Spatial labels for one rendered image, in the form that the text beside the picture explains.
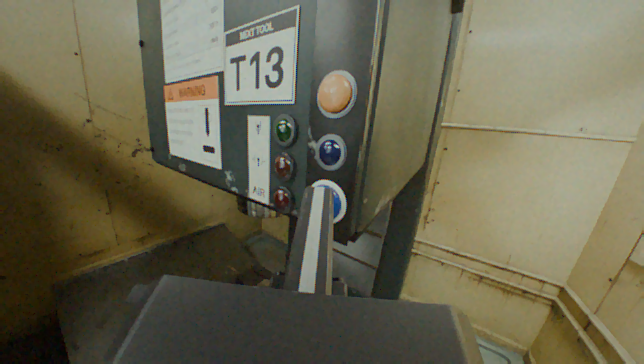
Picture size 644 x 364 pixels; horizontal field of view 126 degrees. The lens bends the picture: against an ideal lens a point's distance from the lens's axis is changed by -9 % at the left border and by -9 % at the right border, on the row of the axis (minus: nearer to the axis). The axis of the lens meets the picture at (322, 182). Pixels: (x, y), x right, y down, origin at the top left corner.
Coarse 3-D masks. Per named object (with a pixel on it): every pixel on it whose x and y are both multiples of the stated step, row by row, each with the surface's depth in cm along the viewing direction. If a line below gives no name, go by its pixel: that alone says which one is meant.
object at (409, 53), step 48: (144, 0) 28; (240, 0) 17; (288, 0) 14; (384, 0) 11; (432, 0) 21; (144, 48) 30; (384, 48) 12; (432, 48) 29; (384, 96) 13; (432, 96) 44; (240, 144) 20; (384, 144) 15; (240, 192) 22; (384, 192) 19
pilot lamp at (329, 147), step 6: (324, 144) 14; (330, 144) 13; (336, 144) 13; (324, 150) 14; (330, 150) 13; (336, 150) 13; (324, 156) 14; (330, 156) 14; (336, 156) 13; (324, 162) 14; (330, 162) 14; (336, 162) 14
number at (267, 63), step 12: (288, 36) 14; (252, 48) 17; (264, 48) 16; (276, 48) 15; (288, 48) 14; (252, 60) 17; (264, 60) 16; (276, 60) 15; (288, 60) 15; (252, 72) 17; (264, 72) 16; (276, 72) 16; (288, 72) 15; (252, 84) 17; (264, 84) 16; (276, 84) 16
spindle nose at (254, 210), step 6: (240, 198) 44; (240, 204) 44; (246, 204) 43; (252, 204) 42; (240, 210) 45; (246, 210) 43; (252, 210) 43; (258, 210) 43; (264, 210) 43; (270, 210) 43; (252, 216) 43; (258, 216) 43; (264, 216) 43; (270, 216) 44; (276, 216) 44
